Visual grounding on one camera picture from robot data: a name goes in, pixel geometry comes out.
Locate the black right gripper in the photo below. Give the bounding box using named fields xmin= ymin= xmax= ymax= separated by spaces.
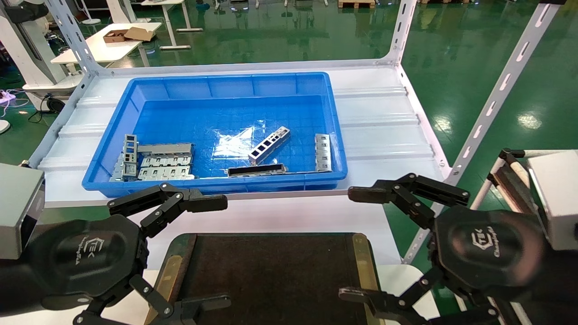
xmin=339 ymin=173 xmax=578 ymax=325

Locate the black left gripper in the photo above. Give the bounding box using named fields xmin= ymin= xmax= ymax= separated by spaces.
xmin=0 ymin=182 xmax=232 ymax=325

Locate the perforated grey metal part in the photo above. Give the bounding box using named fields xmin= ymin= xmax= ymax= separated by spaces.
xmin=248 ymin=126 xmax=291 ymax=166

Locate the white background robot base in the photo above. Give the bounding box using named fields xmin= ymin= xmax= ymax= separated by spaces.
xmin=0 ymin=0 xmax=84 ymax=104

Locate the black tray container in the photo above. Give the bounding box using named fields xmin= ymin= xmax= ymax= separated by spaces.
xmin=144 ymin=232 xmax=385 ymax=325

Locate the slotted silver metal part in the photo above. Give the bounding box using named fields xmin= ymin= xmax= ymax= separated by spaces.
xmin=137 ymin=166 xmax=196 ymax=181
xmin=140 ymin=155 xmax=194 ymax=168
xmin=315 ymin=134 xmax=333 ymax=172

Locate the dark long metal part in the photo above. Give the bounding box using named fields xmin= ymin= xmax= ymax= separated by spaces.
xmin=225 ymin=163 xmax=288 ymax=178

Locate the long grey metal channel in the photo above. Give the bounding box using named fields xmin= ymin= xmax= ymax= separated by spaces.
xmin=137 ymin=143 xmax=196 ymax=157

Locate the clear plastic film sheet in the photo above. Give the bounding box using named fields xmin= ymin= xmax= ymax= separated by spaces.
xmin=212 ymin=120 xmax=268 ymax=158

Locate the blue plastic bin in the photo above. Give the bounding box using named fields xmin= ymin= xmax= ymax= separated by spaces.
xmin=82 ymin=72 xmax=349 ymax=198

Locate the white background table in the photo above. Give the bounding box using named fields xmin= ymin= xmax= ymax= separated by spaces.
xmin=51 ymin=22 xmax=163 ymax=75

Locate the open cardboard box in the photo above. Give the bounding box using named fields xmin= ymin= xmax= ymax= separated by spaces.
xmin=103 ymin=27 xmax=157 ymax=44

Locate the white desk with legs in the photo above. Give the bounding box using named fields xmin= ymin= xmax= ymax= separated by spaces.
xmin=141 ymin=0 xmax=204 ymax=50

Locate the upright grey metal bracket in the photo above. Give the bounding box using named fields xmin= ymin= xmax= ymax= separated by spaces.
xmin=123 ymin=134 xmax=138 ymax=177

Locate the small grey metal bracket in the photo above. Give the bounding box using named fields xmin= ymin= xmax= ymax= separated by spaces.
xmin=110 ymin=153 xmax=126 ymax=182

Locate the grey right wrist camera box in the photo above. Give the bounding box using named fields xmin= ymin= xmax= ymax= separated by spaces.
xmin=527 ymin=150 xmax=578 ymax=251

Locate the black floor cable coil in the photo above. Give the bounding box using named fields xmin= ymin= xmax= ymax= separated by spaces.
xmin=28 ymin=93 xmax=66 ymax=123

